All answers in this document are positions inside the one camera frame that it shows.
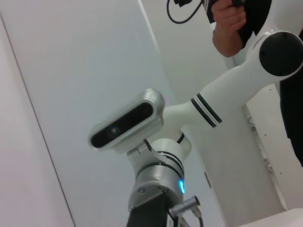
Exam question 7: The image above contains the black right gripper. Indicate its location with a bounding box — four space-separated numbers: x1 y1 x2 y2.
126 190 183 227

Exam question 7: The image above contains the bare person forearm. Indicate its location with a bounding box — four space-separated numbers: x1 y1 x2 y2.
212 29 244 58

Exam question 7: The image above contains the bare person hand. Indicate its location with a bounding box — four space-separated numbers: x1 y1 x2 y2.
211 0 247 33

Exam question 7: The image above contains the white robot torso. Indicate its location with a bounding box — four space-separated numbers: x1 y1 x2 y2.
243 80 303 213

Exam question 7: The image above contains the person black shirt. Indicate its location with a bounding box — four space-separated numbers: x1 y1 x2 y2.
238 0 303 168

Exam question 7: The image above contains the silver connector black cable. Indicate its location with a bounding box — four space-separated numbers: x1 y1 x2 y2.
169 195 204 227

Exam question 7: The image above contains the small grey wall hinge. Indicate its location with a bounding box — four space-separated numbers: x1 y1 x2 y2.
204 172 213 189

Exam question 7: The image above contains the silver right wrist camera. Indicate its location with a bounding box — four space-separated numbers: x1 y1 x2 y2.
88 88 166 154

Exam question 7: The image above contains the black controller cable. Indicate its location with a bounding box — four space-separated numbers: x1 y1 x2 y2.
166 0 205 24

